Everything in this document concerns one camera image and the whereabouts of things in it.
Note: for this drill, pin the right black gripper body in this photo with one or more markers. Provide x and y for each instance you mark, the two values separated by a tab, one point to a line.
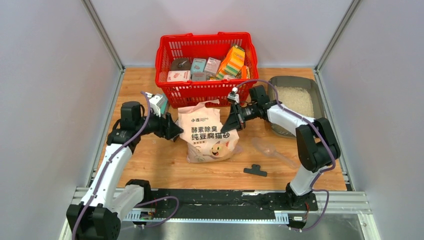
249	112

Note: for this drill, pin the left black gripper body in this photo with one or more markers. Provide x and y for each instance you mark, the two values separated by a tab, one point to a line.
157	127

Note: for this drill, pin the pink cat litter bag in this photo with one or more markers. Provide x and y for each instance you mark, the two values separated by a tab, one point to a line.
202	132

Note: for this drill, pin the clear plastic scoop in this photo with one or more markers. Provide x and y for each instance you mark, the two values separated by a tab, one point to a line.
270	150

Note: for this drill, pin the black bag clip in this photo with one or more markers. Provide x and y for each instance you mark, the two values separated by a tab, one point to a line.
255	169

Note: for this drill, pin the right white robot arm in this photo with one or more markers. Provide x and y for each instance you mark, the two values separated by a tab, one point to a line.
317	147

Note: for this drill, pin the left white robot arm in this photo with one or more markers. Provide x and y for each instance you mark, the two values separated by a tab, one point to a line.
99	214

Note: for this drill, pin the teal rectangular box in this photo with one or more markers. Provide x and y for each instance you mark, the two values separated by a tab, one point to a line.
164	105

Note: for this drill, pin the grey litter box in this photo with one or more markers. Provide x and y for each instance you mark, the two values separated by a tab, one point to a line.
300	94

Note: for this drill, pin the pink white box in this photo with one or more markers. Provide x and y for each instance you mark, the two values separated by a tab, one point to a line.
178	76

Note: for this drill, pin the grey pink small box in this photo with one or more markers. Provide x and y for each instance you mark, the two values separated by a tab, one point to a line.
212	66

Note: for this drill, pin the teal small box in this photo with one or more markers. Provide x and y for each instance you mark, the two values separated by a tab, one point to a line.
198	65

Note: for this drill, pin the red plastic shopping basket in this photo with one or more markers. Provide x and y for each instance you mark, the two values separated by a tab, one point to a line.
182	94

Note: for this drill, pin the orange item in basket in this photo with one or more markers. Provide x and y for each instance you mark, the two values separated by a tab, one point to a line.
245	72

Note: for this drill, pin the orange striped sponge pack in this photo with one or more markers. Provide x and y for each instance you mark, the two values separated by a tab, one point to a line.
232	63

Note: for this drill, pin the brown round tin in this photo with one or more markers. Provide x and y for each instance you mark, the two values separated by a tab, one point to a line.
181	64

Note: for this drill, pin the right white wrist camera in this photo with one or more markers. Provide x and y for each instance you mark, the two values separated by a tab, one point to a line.
233	97

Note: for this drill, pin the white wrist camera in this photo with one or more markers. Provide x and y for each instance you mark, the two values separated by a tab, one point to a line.
233	97
155	101

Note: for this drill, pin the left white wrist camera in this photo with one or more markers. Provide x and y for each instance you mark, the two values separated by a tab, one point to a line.
155	101

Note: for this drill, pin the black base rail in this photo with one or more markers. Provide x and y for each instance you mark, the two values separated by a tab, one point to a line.
221	206

